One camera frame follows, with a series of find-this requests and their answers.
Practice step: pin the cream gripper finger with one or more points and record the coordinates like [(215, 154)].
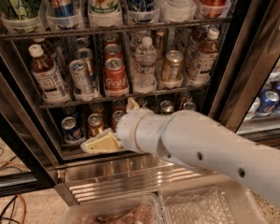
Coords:
[(104, 142), (131, 104)]

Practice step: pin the silver redbull can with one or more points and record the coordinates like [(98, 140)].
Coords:
[(81, 76), (86, 55)]

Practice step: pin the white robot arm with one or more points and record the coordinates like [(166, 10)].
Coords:
[(194, 141)]

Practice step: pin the red can bottom shelf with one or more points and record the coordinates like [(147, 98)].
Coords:
[(117, 115)]

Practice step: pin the gold can bottom left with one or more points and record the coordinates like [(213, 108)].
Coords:
[(96, 124)]

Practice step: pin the gold can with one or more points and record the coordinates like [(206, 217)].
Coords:
[(96, 124), (189, 106)]

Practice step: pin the front red coca-cola can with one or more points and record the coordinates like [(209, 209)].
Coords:
[(115, 74)]

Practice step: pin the red coca-cola can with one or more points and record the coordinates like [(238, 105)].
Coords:
[(113, 51), (115, 74)]

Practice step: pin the green-silver can bottom shelf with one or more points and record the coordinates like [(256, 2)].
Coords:
[(167, 107)]

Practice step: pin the blue pepsi can bottom shelf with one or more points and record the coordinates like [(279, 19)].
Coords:
[(71, 130)]

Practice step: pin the gold can bottom right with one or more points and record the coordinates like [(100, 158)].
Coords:
[(189, 106)]

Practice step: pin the gold can middle shelf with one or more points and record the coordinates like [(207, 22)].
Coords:
[(171, 67)]

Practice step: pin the water bottle top shelf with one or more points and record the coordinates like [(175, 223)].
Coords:
[(177, 10)]

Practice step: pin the blue pepsi can right fridge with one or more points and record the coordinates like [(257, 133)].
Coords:
[(268, 101)]

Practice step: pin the green can top shelf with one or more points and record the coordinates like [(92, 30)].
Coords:
[(18, 2)]

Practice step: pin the clear water bottle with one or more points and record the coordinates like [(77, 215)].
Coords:
[(145, 57)]

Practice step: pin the front left tea bottle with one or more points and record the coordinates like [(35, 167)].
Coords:
[(47, 75)]

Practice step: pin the tea bottle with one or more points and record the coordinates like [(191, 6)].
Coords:
[(47, 75), (204, 58)]

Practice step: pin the left clear plastic bin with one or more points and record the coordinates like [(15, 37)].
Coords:
[(137, 209)]

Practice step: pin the clear plastic bin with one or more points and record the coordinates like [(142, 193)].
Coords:
[(209, 199), (137, 209)]

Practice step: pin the right tea bottle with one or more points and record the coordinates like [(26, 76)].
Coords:
[(204, 58)]

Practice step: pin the right clear plastic bin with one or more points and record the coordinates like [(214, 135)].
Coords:
[(209, 199)]

